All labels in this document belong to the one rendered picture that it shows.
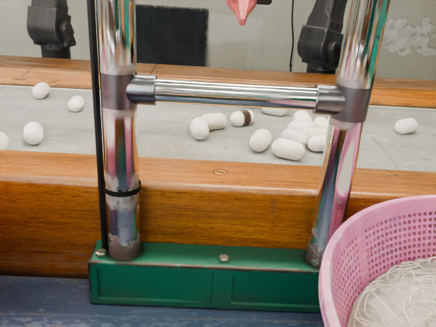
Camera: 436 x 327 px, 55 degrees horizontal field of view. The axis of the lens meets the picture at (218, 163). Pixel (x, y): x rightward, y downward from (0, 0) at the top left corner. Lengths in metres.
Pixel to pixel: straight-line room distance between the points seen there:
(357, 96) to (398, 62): 2.41
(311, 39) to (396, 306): 0.71
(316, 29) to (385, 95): 0.27
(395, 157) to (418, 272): 0.19
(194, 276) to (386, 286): 0.13
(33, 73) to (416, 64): 2.30
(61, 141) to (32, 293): 0.18
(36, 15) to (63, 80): 0.34
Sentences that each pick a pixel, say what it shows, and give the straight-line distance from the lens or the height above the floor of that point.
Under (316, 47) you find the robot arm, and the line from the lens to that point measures 0.92.
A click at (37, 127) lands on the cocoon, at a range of 0.47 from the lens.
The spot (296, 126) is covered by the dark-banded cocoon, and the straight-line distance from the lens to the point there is 0.50.
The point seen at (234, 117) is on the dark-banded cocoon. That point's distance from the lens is 0.52.
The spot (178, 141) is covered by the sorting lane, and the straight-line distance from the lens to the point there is 0.47.
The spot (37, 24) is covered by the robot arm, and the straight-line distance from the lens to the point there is 1.02.
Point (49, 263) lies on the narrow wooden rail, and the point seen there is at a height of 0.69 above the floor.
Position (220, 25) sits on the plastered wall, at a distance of 2.55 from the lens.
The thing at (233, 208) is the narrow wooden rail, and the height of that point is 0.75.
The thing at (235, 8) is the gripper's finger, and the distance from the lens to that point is 0.67.
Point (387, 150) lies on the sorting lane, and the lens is 0.52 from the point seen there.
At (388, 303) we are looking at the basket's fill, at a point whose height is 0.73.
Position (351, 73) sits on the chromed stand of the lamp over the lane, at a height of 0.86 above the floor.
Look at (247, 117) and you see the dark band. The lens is 0.53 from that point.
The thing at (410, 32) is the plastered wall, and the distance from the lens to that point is 2.68.
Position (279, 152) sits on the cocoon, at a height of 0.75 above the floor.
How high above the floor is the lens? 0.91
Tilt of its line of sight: 24 degrees down
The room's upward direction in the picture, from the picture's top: 4 degrees clockwise
